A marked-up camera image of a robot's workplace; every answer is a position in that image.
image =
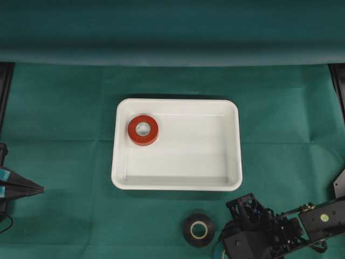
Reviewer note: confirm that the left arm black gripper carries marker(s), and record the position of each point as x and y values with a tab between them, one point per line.
8	177

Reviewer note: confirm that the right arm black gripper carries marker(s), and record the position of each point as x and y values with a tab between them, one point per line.
257	232

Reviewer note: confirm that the black tape roll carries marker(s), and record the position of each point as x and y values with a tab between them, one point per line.
198	230

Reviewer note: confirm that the red tape roll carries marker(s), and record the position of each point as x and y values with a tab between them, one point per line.
143	130

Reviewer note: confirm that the blue tape roll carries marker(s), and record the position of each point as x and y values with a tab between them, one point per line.
219	251

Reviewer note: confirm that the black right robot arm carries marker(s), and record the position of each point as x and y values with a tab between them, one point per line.
318	223

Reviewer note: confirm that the white plastic tray case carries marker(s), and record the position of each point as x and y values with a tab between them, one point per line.
197	146

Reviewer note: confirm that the black left frame rail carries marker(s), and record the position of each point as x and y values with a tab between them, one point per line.
6	76

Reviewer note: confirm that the black frame rail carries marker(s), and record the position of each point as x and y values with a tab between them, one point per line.
337	72
6	76

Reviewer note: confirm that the black right frame rail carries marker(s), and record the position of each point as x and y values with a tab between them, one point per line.
337	72

